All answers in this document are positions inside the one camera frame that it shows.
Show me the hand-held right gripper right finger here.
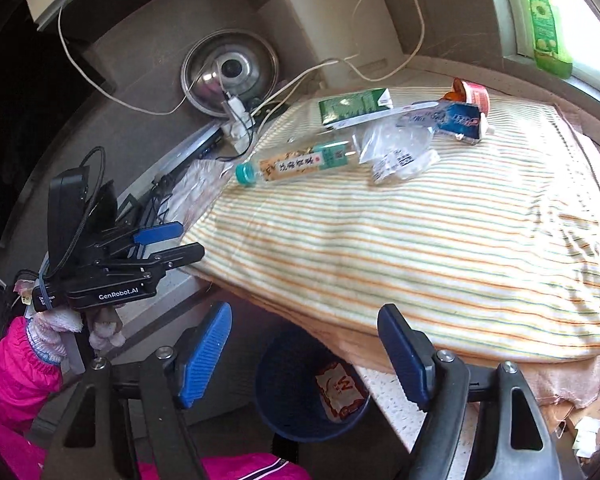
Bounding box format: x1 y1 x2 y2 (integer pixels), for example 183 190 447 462
377 304 563 480

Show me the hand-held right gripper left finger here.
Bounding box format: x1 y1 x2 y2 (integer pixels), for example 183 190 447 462
42 301 233 480

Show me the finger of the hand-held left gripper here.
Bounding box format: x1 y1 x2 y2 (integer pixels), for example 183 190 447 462
92 242 206 281
97 221 185 256

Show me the dark blue plastic basket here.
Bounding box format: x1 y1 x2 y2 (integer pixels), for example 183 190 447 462
255 327 373 443

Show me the clear plastic bottle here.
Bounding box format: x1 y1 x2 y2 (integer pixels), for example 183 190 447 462
235 140 366 187

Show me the clear plastic bag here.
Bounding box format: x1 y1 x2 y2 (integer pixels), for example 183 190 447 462
352 120 441 183

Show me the green carton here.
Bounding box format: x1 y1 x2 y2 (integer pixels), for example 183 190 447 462
318 87 395 127

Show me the blue and white toothpaste box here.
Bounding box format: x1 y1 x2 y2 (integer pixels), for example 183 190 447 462
327 100 496 147

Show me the red and white cup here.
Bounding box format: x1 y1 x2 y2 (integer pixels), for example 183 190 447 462
462 82 491 116

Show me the person's left forearm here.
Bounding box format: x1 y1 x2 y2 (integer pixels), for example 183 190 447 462
0 316 65 436

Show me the person's left hand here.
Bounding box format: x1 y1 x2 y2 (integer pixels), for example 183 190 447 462
26 306 126 363

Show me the crumpled translucent plastic sheet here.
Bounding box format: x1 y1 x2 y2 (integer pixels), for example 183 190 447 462
180 160 231 221

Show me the red and white wrapper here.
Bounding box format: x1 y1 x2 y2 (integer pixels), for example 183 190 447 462
315 360 371 421

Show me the beige towel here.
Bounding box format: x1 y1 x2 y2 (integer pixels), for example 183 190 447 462
180 102 600 408

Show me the silver flat appliance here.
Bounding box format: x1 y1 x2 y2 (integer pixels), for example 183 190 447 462
150 125 226 181

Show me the striped cloth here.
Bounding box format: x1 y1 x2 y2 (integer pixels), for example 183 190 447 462
182 87 600 363

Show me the pink jacket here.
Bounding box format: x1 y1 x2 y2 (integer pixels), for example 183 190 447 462
137 452 311 480

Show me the white power strip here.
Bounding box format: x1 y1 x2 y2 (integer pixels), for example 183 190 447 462
220 100 256 156

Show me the brown cardboard box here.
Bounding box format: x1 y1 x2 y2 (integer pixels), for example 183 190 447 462
545 395 600 461

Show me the metal pot lid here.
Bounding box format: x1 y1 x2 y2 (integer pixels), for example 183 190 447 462
181 30 281 118

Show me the white plastic board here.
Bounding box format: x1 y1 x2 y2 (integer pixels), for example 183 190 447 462
279 0 406 86

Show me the green dish soap bottle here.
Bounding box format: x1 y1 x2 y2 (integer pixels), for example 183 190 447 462
522 0 575 80

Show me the black thin cable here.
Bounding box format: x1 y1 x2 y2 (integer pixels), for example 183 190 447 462
117 170 181 226

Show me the black braided cable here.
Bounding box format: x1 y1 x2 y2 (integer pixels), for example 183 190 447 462
77 146 106 241

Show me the white cable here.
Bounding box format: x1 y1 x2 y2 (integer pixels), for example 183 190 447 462
252 0 426 116
57 2 231 116

